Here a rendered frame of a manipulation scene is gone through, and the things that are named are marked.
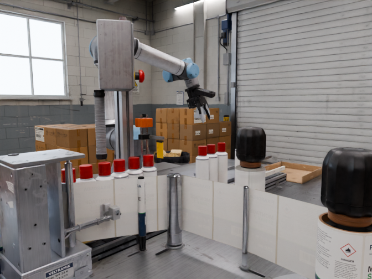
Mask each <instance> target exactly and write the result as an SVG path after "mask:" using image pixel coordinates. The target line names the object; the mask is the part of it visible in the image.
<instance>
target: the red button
mask: <svg viewBox="0 0 372 279"><path fill-rule="evenodd" d="M135 80H139V82H141V83H143V82H144V71H143V70H139V71H138V73H135Z"/></svg>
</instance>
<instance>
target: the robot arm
mask: <svg viewBox="0 0 372 279"><path fill-rule="evenodd" d="M89 52H90V55H91V56H92V57H93V59H94V65H95V66H96V67H97V68H98V53H97V36H95V37H94V38H93V39H92V40H91V42H90V45H89ZM134 58H135V59H136V60H139V61H142V62H144V63H146V64H149V65H152V66H155V67H157V68H159V69H162V70H163V72H162V75H163V78H164V80H165V81H166V82H173V81H176V80H184V81H185V84H186V87H187V89H185V92H187V94H188V97H189V98H188V99H187V104H188V103H189V104H188V107H189V109H194V108H196V107H197V108H196V113H195V114H194V118H201V121H202V123H204V121H205V118H204V115H207V116H208V119H210V111H209V106H208V103H207V101H206V99H205V97H204V96H206V97H209V98H213V97H214V96H215V92H213V91H209V90H206V89H202V88H199V86H200V85H199V80H198V77H197V76H198V75H199V67H198V66H197V64H195V63H193V62H192V59H191V58H186V59H183V60H179V59H177V58H175V57H173V56H170V55H168V54H166V53H163V52H161V51H159V50H157V49H154V48H152V47H150V46H147V45H145V44H142V43H140V42H139V40H138V39H137V38H135V37H134ZM98 69H99V68H98ZM104 93H105V97H104V99H105V100H104V101H105V102H104V103H105V121H106V122H105V123H106V124H105V125H106V127H105V128H106V130H105V131H106V133H105V134H106V148H108V149H111V150H115V155H114V159H116V133H115V100H114V91H105V92H104ZM138 135H140V127H136V126H135V125H133V142H134V157H139V166H140V169H141V141H140V139H138Z"/></svg>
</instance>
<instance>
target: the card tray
mask: <svg viewBox="0 0 372 279"><path fill-rule="evenodd" d="M281 166H285V170H283V171H280V172H284V173H286V174H287V178H286V181H288V182H294V183H299V184H303V183H305V182H307V181H309V180H311V179H313V178H315V177H317V176H319V175H321V174H322V167H319V166H310V165H306V164H298V163H290V162H281V161H280V162H277V163H274V164H271V165H269V166H265V169H266V171H270V170H273V169H275V168H278V167H281Z"/></svg>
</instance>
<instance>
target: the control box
mask: <svg viewBox="0 0 372 279"><path fill-rule="evenodd" d="M96 25H97V53H98V68H99V88H100V89H101V90H104V91H131V90H132V89H133V88H134V87H135V85H136V84H135V58H134V35H133V29H134V26H133V23H131V21H129V20H109V19H97V21H96Z"/></svg>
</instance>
